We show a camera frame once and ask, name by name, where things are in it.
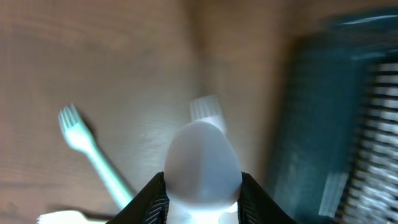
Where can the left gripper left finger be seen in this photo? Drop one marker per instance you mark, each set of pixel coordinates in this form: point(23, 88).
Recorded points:
point(149, 206)

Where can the mint green plastic fork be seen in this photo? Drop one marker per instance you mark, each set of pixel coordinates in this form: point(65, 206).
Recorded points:
point(78, 136)

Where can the white utensil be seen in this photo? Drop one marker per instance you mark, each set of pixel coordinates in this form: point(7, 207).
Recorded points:
point(68, 217)

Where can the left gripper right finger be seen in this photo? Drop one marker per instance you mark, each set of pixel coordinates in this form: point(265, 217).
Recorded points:
point(255, 206)

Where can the small white spoon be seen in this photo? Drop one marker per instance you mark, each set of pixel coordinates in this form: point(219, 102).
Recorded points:
point(202, 173)

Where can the white plastic fork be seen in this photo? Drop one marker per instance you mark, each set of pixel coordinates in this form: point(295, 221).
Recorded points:
point(208, 109)

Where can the black plastic basket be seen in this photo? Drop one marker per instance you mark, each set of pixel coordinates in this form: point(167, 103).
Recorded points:
point(334, 158)

